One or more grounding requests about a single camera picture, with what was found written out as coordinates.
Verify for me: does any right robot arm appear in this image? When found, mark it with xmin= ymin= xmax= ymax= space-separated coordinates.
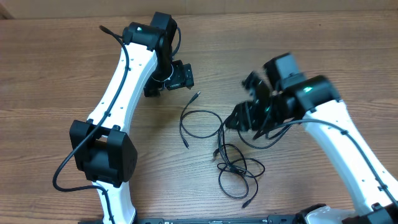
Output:
xmin=225 ymin=53 xmax=397 ymax=223

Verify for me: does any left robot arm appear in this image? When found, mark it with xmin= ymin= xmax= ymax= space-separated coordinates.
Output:
xmin=69 ymin=12 xmax=194 ymax=223

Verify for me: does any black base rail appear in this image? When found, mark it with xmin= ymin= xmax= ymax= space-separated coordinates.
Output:
xmin=77 ymin=213 xmax=355 ymax=224

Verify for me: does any black usb cable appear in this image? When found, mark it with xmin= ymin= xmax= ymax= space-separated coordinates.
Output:
xmin=212 ymin=119 xmax=293 ymax=209
xmin=178 ymin=91 xmax=223 ymax=150

